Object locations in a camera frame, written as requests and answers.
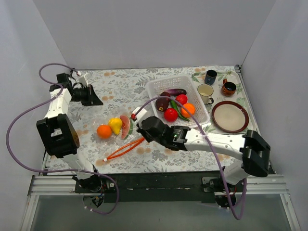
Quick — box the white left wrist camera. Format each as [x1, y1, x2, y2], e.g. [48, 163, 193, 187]
[77, 71, 89, 87]

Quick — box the fake watermelon slice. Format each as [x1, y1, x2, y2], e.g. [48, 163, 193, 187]
[120, 115, 130, 140]

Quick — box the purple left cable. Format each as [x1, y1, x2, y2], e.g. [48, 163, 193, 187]
[5, 63, 120, 215]

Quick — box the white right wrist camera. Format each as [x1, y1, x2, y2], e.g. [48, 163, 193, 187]
[130, 107, 149, 122]

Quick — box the yellow fake lemon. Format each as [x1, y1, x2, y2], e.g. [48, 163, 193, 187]
[108, 118, 123, 135]

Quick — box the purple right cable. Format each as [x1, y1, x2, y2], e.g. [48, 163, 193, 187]
[133, 96, 248, 220]

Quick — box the dark red fake plum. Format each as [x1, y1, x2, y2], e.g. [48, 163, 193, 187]
[155, 91, 171, 112]

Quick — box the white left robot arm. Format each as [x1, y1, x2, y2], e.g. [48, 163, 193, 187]
[36, 73, 103, 193]

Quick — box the clear zip bag orange seal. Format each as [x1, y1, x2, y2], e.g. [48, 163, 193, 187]
[92, 107, 145, 163]

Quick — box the fake orange mandarin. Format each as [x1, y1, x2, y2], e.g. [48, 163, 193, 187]
[180, 103, 195, 118]

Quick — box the cream plate red rim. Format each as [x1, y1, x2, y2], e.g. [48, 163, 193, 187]
[211, 101, 249, 133]

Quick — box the red fake apple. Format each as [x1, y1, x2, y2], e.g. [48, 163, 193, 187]
[164, 108, 178, 123]

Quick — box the cream enamel mug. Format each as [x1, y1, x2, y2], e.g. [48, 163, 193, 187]
[197, 84, 214, 105]

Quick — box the purple cable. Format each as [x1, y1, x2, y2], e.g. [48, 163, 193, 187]
[133, 96, 248, 220]
[5, 63, 120, 215]

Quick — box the floral tablecloth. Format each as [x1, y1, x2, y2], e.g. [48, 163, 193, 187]
[45, 65, 269, 174]

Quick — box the white plastic mesh basket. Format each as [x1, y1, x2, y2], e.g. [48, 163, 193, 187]
[145, 75, 211, 128]

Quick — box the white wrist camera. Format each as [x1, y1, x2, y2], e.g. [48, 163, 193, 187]
[130, 107, 149, 122]
[77, 71, 89, 87]

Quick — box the orange brown mug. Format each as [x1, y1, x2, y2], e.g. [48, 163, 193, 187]
[221, 79, 237, 97]

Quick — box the dark blue mug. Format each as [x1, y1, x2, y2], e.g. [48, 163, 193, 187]
[205, 70, 217, 85]

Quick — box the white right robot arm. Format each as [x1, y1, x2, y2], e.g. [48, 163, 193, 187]
[137, 116, 270, 191]

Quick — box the purple fake eggplant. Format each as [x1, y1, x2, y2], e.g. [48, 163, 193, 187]
[165, 89, 187, 96]

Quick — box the floral serving tray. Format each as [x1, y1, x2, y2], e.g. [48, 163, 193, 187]
[192, 68, 257, 133]

